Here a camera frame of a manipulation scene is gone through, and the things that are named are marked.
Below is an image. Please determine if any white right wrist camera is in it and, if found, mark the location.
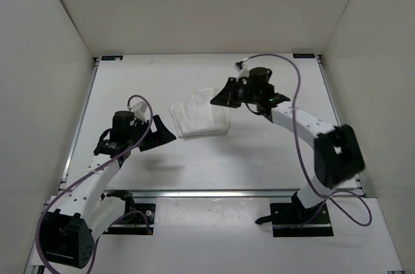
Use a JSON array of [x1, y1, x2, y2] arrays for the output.
[[234, 61, 250, 79]]

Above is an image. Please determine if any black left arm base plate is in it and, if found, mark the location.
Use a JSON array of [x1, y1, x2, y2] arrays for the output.
[[101, 190, 156, 236]]

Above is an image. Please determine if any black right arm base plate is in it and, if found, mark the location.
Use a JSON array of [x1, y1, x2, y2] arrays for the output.
[[255, 202, 334, 238]]

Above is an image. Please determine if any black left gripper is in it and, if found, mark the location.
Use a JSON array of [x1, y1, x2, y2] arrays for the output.
[[129, 112, 177, 150]]

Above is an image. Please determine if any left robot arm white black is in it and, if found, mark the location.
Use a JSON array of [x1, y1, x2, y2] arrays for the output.
[[36, 110, 176, 269]]

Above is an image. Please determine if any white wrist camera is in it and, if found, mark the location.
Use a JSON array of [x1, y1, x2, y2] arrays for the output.
[[234, 61, 250, 79], [127, 101, 148, 126]]

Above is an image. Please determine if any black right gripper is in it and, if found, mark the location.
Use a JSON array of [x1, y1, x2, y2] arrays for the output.
[[210, 78, 259, 109]]

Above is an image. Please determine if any white pleated skirt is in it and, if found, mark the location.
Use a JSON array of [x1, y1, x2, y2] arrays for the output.
[[169, 88, 230, 139]]

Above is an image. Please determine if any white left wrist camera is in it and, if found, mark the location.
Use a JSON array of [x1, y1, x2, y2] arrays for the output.
[[127, 101, 148, 126]]

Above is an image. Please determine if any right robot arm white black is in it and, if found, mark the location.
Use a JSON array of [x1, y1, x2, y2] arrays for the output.
[[210, 67, 365, 225]]

